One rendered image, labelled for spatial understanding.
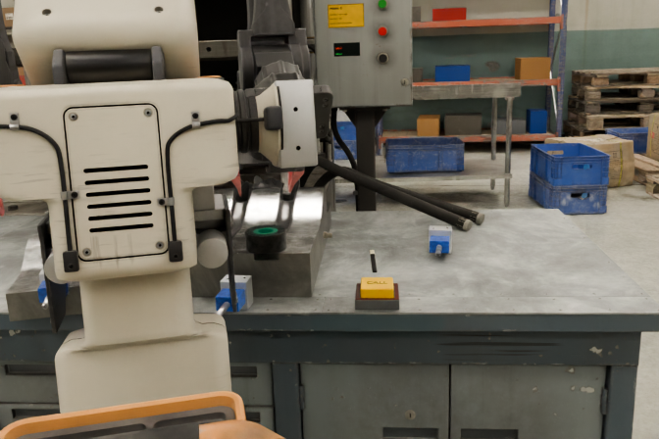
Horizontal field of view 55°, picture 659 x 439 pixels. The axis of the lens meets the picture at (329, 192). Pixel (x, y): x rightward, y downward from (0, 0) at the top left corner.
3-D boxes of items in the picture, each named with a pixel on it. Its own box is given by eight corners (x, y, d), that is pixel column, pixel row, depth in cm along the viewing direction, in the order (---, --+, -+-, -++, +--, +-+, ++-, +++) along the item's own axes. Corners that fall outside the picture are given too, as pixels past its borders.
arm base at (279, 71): (243, 96, 82) (333, 92, 85) (236, 57, 87) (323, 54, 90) (243, 143, 89) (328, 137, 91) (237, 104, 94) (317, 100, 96)
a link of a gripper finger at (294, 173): (262, 181, 128) (262, 143, 122) (297, 178, 129) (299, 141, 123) (267, 204, 123) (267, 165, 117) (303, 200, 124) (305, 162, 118)
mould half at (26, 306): (157, 305, 121) (152, 249, 118) (9, 321, 115) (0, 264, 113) (164, 231, 168) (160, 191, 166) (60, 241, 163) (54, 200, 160)
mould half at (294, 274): (311, 297, 122) (308, 229, 119) (178, 297, 124) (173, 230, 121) (330, 223, 170) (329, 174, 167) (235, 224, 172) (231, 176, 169)
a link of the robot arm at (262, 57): (258, 73, 88) (296, 72, 90) (250, 29, 95) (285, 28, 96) (257, 121, 95) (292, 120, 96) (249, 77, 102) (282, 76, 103)
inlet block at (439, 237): (449, 268, 135) (449, 243, 133) (426, 267, 136) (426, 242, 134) (451, 248, 147) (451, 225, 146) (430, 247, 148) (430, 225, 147)
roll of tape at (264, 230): (281, 255, 119) (280, 237, 118) (240, 254, 120) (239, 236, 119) (291, 241, 126) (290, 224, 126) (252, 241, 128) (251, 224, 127)
